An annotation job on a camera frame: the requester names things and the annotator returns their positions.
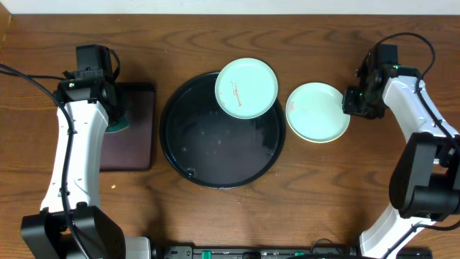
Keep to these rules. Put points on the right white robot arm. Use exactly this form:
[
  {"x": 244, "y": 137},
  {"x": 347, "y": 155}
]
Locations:
[{"x": 424, "y": 187}]

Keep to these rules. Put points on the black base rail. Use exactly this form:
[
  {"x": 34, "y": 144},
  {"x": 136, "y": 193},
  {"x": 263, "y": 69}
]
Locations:
[{"x": 317, "y": 251}]

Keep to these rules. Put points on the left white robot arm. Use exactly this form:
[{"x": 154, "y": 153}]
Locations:
[{"x": 71, "y": 223}]

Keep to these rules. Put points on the black rectangular tray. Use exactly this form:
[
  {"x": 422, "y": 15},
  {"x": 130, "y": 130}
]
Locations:
[{"x": 131, "y": 148}]

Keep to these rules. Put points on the black round tray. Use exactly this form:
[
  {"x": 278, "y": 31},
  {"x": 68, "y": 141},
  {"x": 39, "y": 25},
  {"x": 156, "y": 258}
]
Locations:
[{"x": 210, "y": 148}]

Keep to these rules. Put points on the green scrubbing sponge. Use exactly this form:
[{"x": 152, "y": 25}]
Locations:
[{"x": 117, "y": 125}]

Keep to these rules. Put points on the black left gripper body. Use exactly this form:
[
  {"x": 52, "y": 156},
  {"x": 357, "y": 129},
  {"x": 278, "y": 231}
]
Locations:
[{"x": 113, "y": 88}]

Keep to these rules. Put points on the mint green plate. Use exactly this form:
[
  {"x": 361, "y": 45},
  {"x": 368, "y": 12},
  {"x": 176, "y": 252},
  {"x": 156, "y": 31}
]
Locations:
[
  {"x": 313, "y": 112},
  {"x": 246, "y": 88}
]

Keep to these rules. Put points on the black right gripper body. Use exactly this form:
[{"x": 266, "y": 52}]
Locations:
[{"x": 362, "y": 103}]

